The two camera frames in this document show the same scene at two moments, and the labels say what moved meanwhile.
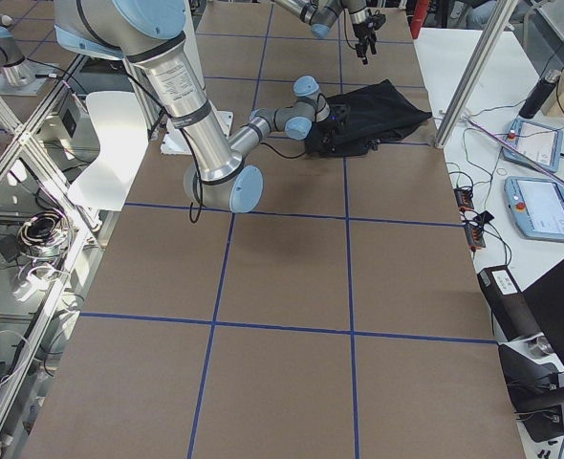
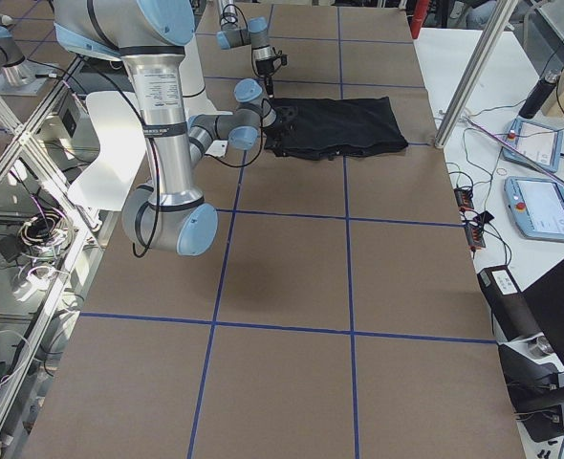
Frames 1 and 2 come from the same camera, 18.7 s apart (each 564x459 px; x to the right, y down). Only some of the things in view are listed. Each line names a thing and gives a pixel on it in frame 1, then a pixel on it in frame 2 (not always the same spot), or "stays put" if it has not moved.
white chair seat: (120, 120) stays put
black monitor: (560, 296) stays put
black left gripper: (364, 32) → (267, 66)
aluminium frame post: (501, 13) stays put
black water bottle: (541, 91) stays put
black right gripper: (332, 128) → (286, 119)
